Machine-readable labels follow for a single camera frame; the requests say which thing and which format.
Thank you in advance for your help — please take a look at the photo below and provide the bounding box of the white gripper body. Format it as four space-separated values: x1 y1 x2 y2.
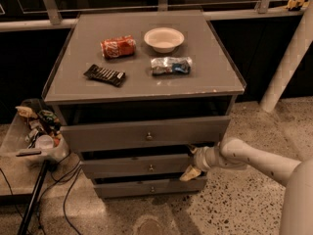
194 147 213 171

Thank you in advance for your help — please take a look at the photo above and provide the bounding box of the grey drawer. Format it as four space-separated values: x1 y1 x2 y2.
61 116 230 152
94 176 206 199
81 154 194 178

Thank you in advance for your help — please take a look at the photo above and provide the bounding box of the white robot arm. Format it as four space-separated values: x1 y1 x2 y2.
180 137 313 235

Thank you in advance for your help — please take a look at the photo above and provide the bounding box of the grey top drawer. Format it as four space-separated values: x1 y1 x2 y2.
61 116 230 152

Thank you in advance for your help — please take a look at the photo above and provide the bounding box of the grey drawer cabinet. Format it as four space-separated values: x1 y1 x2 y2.
43 11 246 186

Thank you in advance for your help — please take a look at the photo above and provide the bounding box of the grey bottom drawer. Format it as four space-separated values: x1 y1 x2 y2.
94 176 206 199

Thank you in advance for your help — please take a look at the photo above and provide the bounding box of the silver blue snack bag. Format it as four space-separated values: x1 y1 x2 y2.
151 57 193 75

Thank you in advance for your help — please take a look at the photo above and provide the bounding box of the black striped snack bar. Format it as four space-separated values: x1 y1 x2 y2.
84 65 126 87

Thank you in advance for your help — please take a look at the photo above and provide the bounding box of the white paper bowl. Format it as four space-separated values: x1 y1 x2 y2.
144 27 185 54

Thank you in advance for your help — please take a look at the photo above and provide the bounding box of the crushed red soda can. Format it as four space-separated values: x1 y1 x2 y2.
101 35 136 59

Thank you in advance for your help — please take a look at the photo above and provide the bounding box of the white plastic cup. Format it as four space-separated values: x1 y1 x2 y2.
35 135 54 149

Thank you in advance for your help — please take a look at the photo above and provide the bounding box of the white diagonal pillar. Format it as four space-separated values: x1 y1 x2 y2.
260 0 313 113

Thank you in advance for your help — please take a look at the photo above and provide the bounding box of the clear plastic trash bin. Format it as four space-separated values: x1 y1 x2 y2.
1 99 69 165

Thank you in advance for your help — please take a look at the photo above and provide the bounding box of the yellow clamp on ledge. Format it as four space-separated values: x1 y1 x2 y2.
287 0 306 11

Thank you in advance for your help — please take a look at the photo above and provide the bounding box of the black pole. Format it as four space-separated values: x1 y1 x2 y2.
17 160 50 235

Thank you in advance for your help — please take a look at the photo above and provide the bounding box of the metal window railing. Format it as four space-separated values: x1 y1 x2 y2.
0 0 308 32

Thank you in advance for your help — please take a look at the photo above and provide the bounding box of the black floor cable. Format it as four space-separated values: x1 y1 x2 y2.
35 160 84 235

